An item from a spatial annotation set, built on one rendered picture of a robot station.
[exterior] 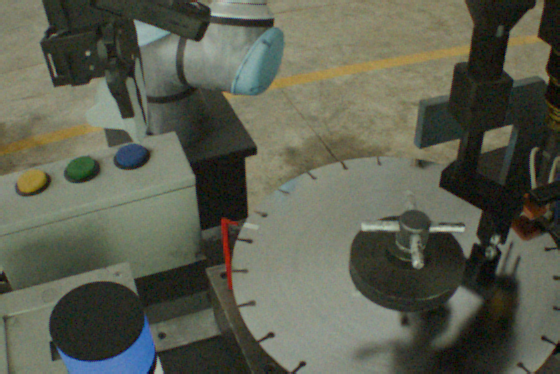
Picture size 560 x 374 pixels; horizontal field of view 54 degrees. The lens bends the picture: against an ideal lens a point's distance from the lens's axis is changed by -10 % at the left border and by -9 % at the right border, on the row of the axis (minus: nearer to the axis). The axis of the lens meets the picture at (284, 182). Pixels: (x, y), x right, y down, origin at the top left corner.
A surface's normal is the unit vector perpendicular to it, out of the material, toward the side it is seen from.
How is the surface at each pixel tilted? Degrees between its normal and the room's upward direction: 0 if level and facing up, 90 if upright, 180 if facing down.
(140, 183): 0
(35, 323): 0
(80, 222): 90
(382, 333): 0
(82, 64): 88
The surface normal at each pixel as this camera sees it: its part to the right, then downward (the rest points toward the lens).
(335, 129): 0.00, -0.77
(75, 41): 0.01, 0.60
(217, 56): -0.33, 0.31
